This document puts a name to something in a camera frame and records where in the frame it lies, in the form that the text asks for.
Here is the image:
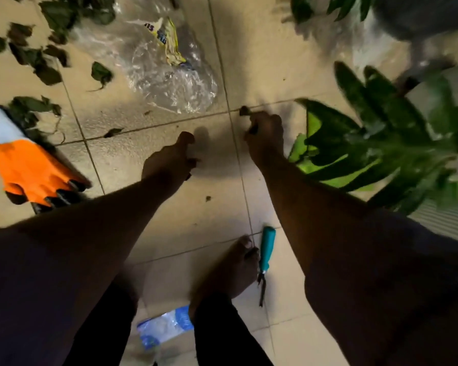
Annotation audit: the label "person's right hand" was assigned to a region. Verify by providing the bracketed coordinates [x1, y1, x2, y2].
[244, 111, 285, 169]

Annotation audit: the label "person's left hand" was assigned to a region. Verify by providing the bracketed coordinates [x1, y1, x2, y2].
[141, 131, 200, 195]

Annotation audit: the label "person's right forearm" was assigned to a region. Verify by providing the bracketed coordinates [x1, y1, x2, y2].
[256, 156, 458, 366]

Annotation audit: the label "person's left forearm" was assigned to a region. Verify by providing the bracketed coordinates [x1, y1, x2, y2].
[0, 172, 184, 366]

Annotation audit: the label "clear plastic bag yellow label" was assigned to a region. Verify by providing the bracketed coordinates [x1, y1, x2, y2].
[70, 0, 219, 115]

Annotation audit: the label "dark green potted plant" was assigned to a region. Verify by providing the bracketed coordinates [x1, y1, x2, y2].
[289, 0, 375, 25]

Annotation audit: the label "large green leafy plant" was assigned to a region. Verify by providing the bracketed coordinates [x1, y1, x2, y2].
[295, 61, 458, 216]

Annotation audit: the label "person's bare foot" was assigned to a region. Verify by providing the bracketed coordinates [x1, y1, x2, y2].
[188, 235, 261, 321]

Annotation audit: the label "orange and white work glove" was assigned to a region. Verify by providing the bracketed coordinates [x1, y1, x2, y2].
[0, 105, 92, 215]

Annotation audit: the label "scattered dark green leaves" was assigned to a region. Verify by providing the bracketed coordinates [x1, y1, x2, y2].
[0, 0, 124, 146]

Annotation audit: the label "blue and white plastic packet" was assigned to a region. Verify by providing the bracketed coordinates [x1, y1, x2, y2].
[137, 305, 195, 350]

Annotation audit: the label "person's black trouser leg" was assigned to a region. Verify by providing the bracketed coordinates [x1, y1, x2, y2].
[192, 293, 275, 366]
[62, 276, 139, 366]

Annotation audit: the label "grey plant pot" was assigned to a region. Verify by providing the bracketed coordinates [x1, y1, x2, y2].
[370, 0, 458, 42]

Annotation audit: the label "white ribbed plant pot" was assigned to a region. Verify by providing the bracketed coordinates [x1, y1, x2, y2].
[405, 61, 458, 249]

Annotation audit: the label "teal handled garden tool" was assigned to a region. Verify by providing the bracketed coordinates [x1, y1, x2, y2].
[256, 226, 277, 308]

